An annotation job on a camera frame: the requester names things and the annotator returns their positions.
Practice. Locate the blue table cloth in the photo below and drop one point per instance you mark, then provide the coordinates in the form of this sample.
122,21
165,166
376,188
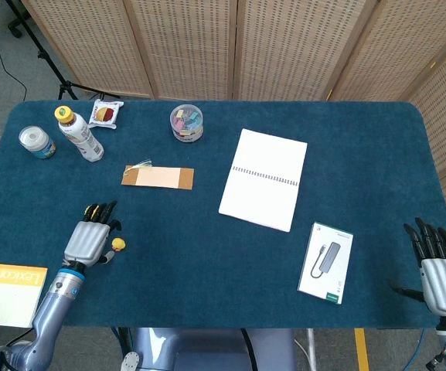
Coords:
207,263

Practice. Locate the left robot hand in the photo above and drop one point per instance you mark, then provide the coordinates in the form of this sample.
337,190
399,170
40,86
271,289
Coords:
87,241

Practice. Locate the yellow white Lexicon book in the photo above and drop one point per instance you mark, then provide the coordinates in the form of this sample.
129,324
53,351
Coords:
6,293

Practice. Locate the orange and cream paper card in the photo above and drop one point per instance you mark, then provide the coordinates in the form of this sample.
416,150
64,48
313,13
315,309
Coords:
157,178

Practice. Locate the black tripod stand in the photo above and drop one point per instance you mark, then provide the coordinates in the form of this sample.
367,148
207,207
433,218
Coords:
48,62

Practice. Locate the blue-grey robot torso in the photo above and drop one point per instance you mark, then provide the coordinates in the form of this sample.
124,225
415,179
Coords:
207,351

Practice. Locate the white USB hub box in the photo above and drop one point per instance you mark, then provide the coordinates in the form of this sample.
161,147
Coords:
325,266

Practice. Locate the black chair caster wheel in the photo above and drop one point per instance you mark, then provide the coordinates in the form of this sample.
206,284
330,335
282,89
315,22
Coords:
16,29

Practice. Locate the white drink bottle yellow cap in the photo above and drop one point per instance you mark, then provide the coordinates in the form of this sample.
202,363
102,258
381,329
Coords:
83,139

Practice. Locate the white snack packet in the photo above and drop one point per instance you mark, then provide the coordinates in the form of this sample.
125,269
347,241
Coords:
104,114

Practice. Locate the clear jar of coloured clips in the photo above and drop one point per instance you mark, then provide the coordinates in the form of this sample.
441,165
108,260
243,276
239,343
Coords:
186,123

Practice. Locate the short jar blue label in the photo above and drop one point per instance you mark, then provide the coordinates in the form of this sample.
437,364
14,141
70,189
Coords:
39,145

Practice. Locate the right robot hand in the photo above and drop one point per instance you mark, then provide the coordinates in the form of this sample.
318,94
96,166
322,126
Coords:
444,282

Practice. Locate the open white spiral notebook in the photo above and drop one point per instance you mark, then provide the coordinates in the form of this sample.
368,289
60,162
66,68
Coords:
265,193

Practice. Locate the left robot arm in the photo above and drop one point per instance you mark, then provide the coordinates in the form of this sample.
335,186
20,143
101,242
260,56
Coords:
50,309

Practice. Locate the yellow rubber duck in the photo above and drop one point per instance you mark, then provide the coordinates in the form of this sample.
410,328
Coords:
119,244

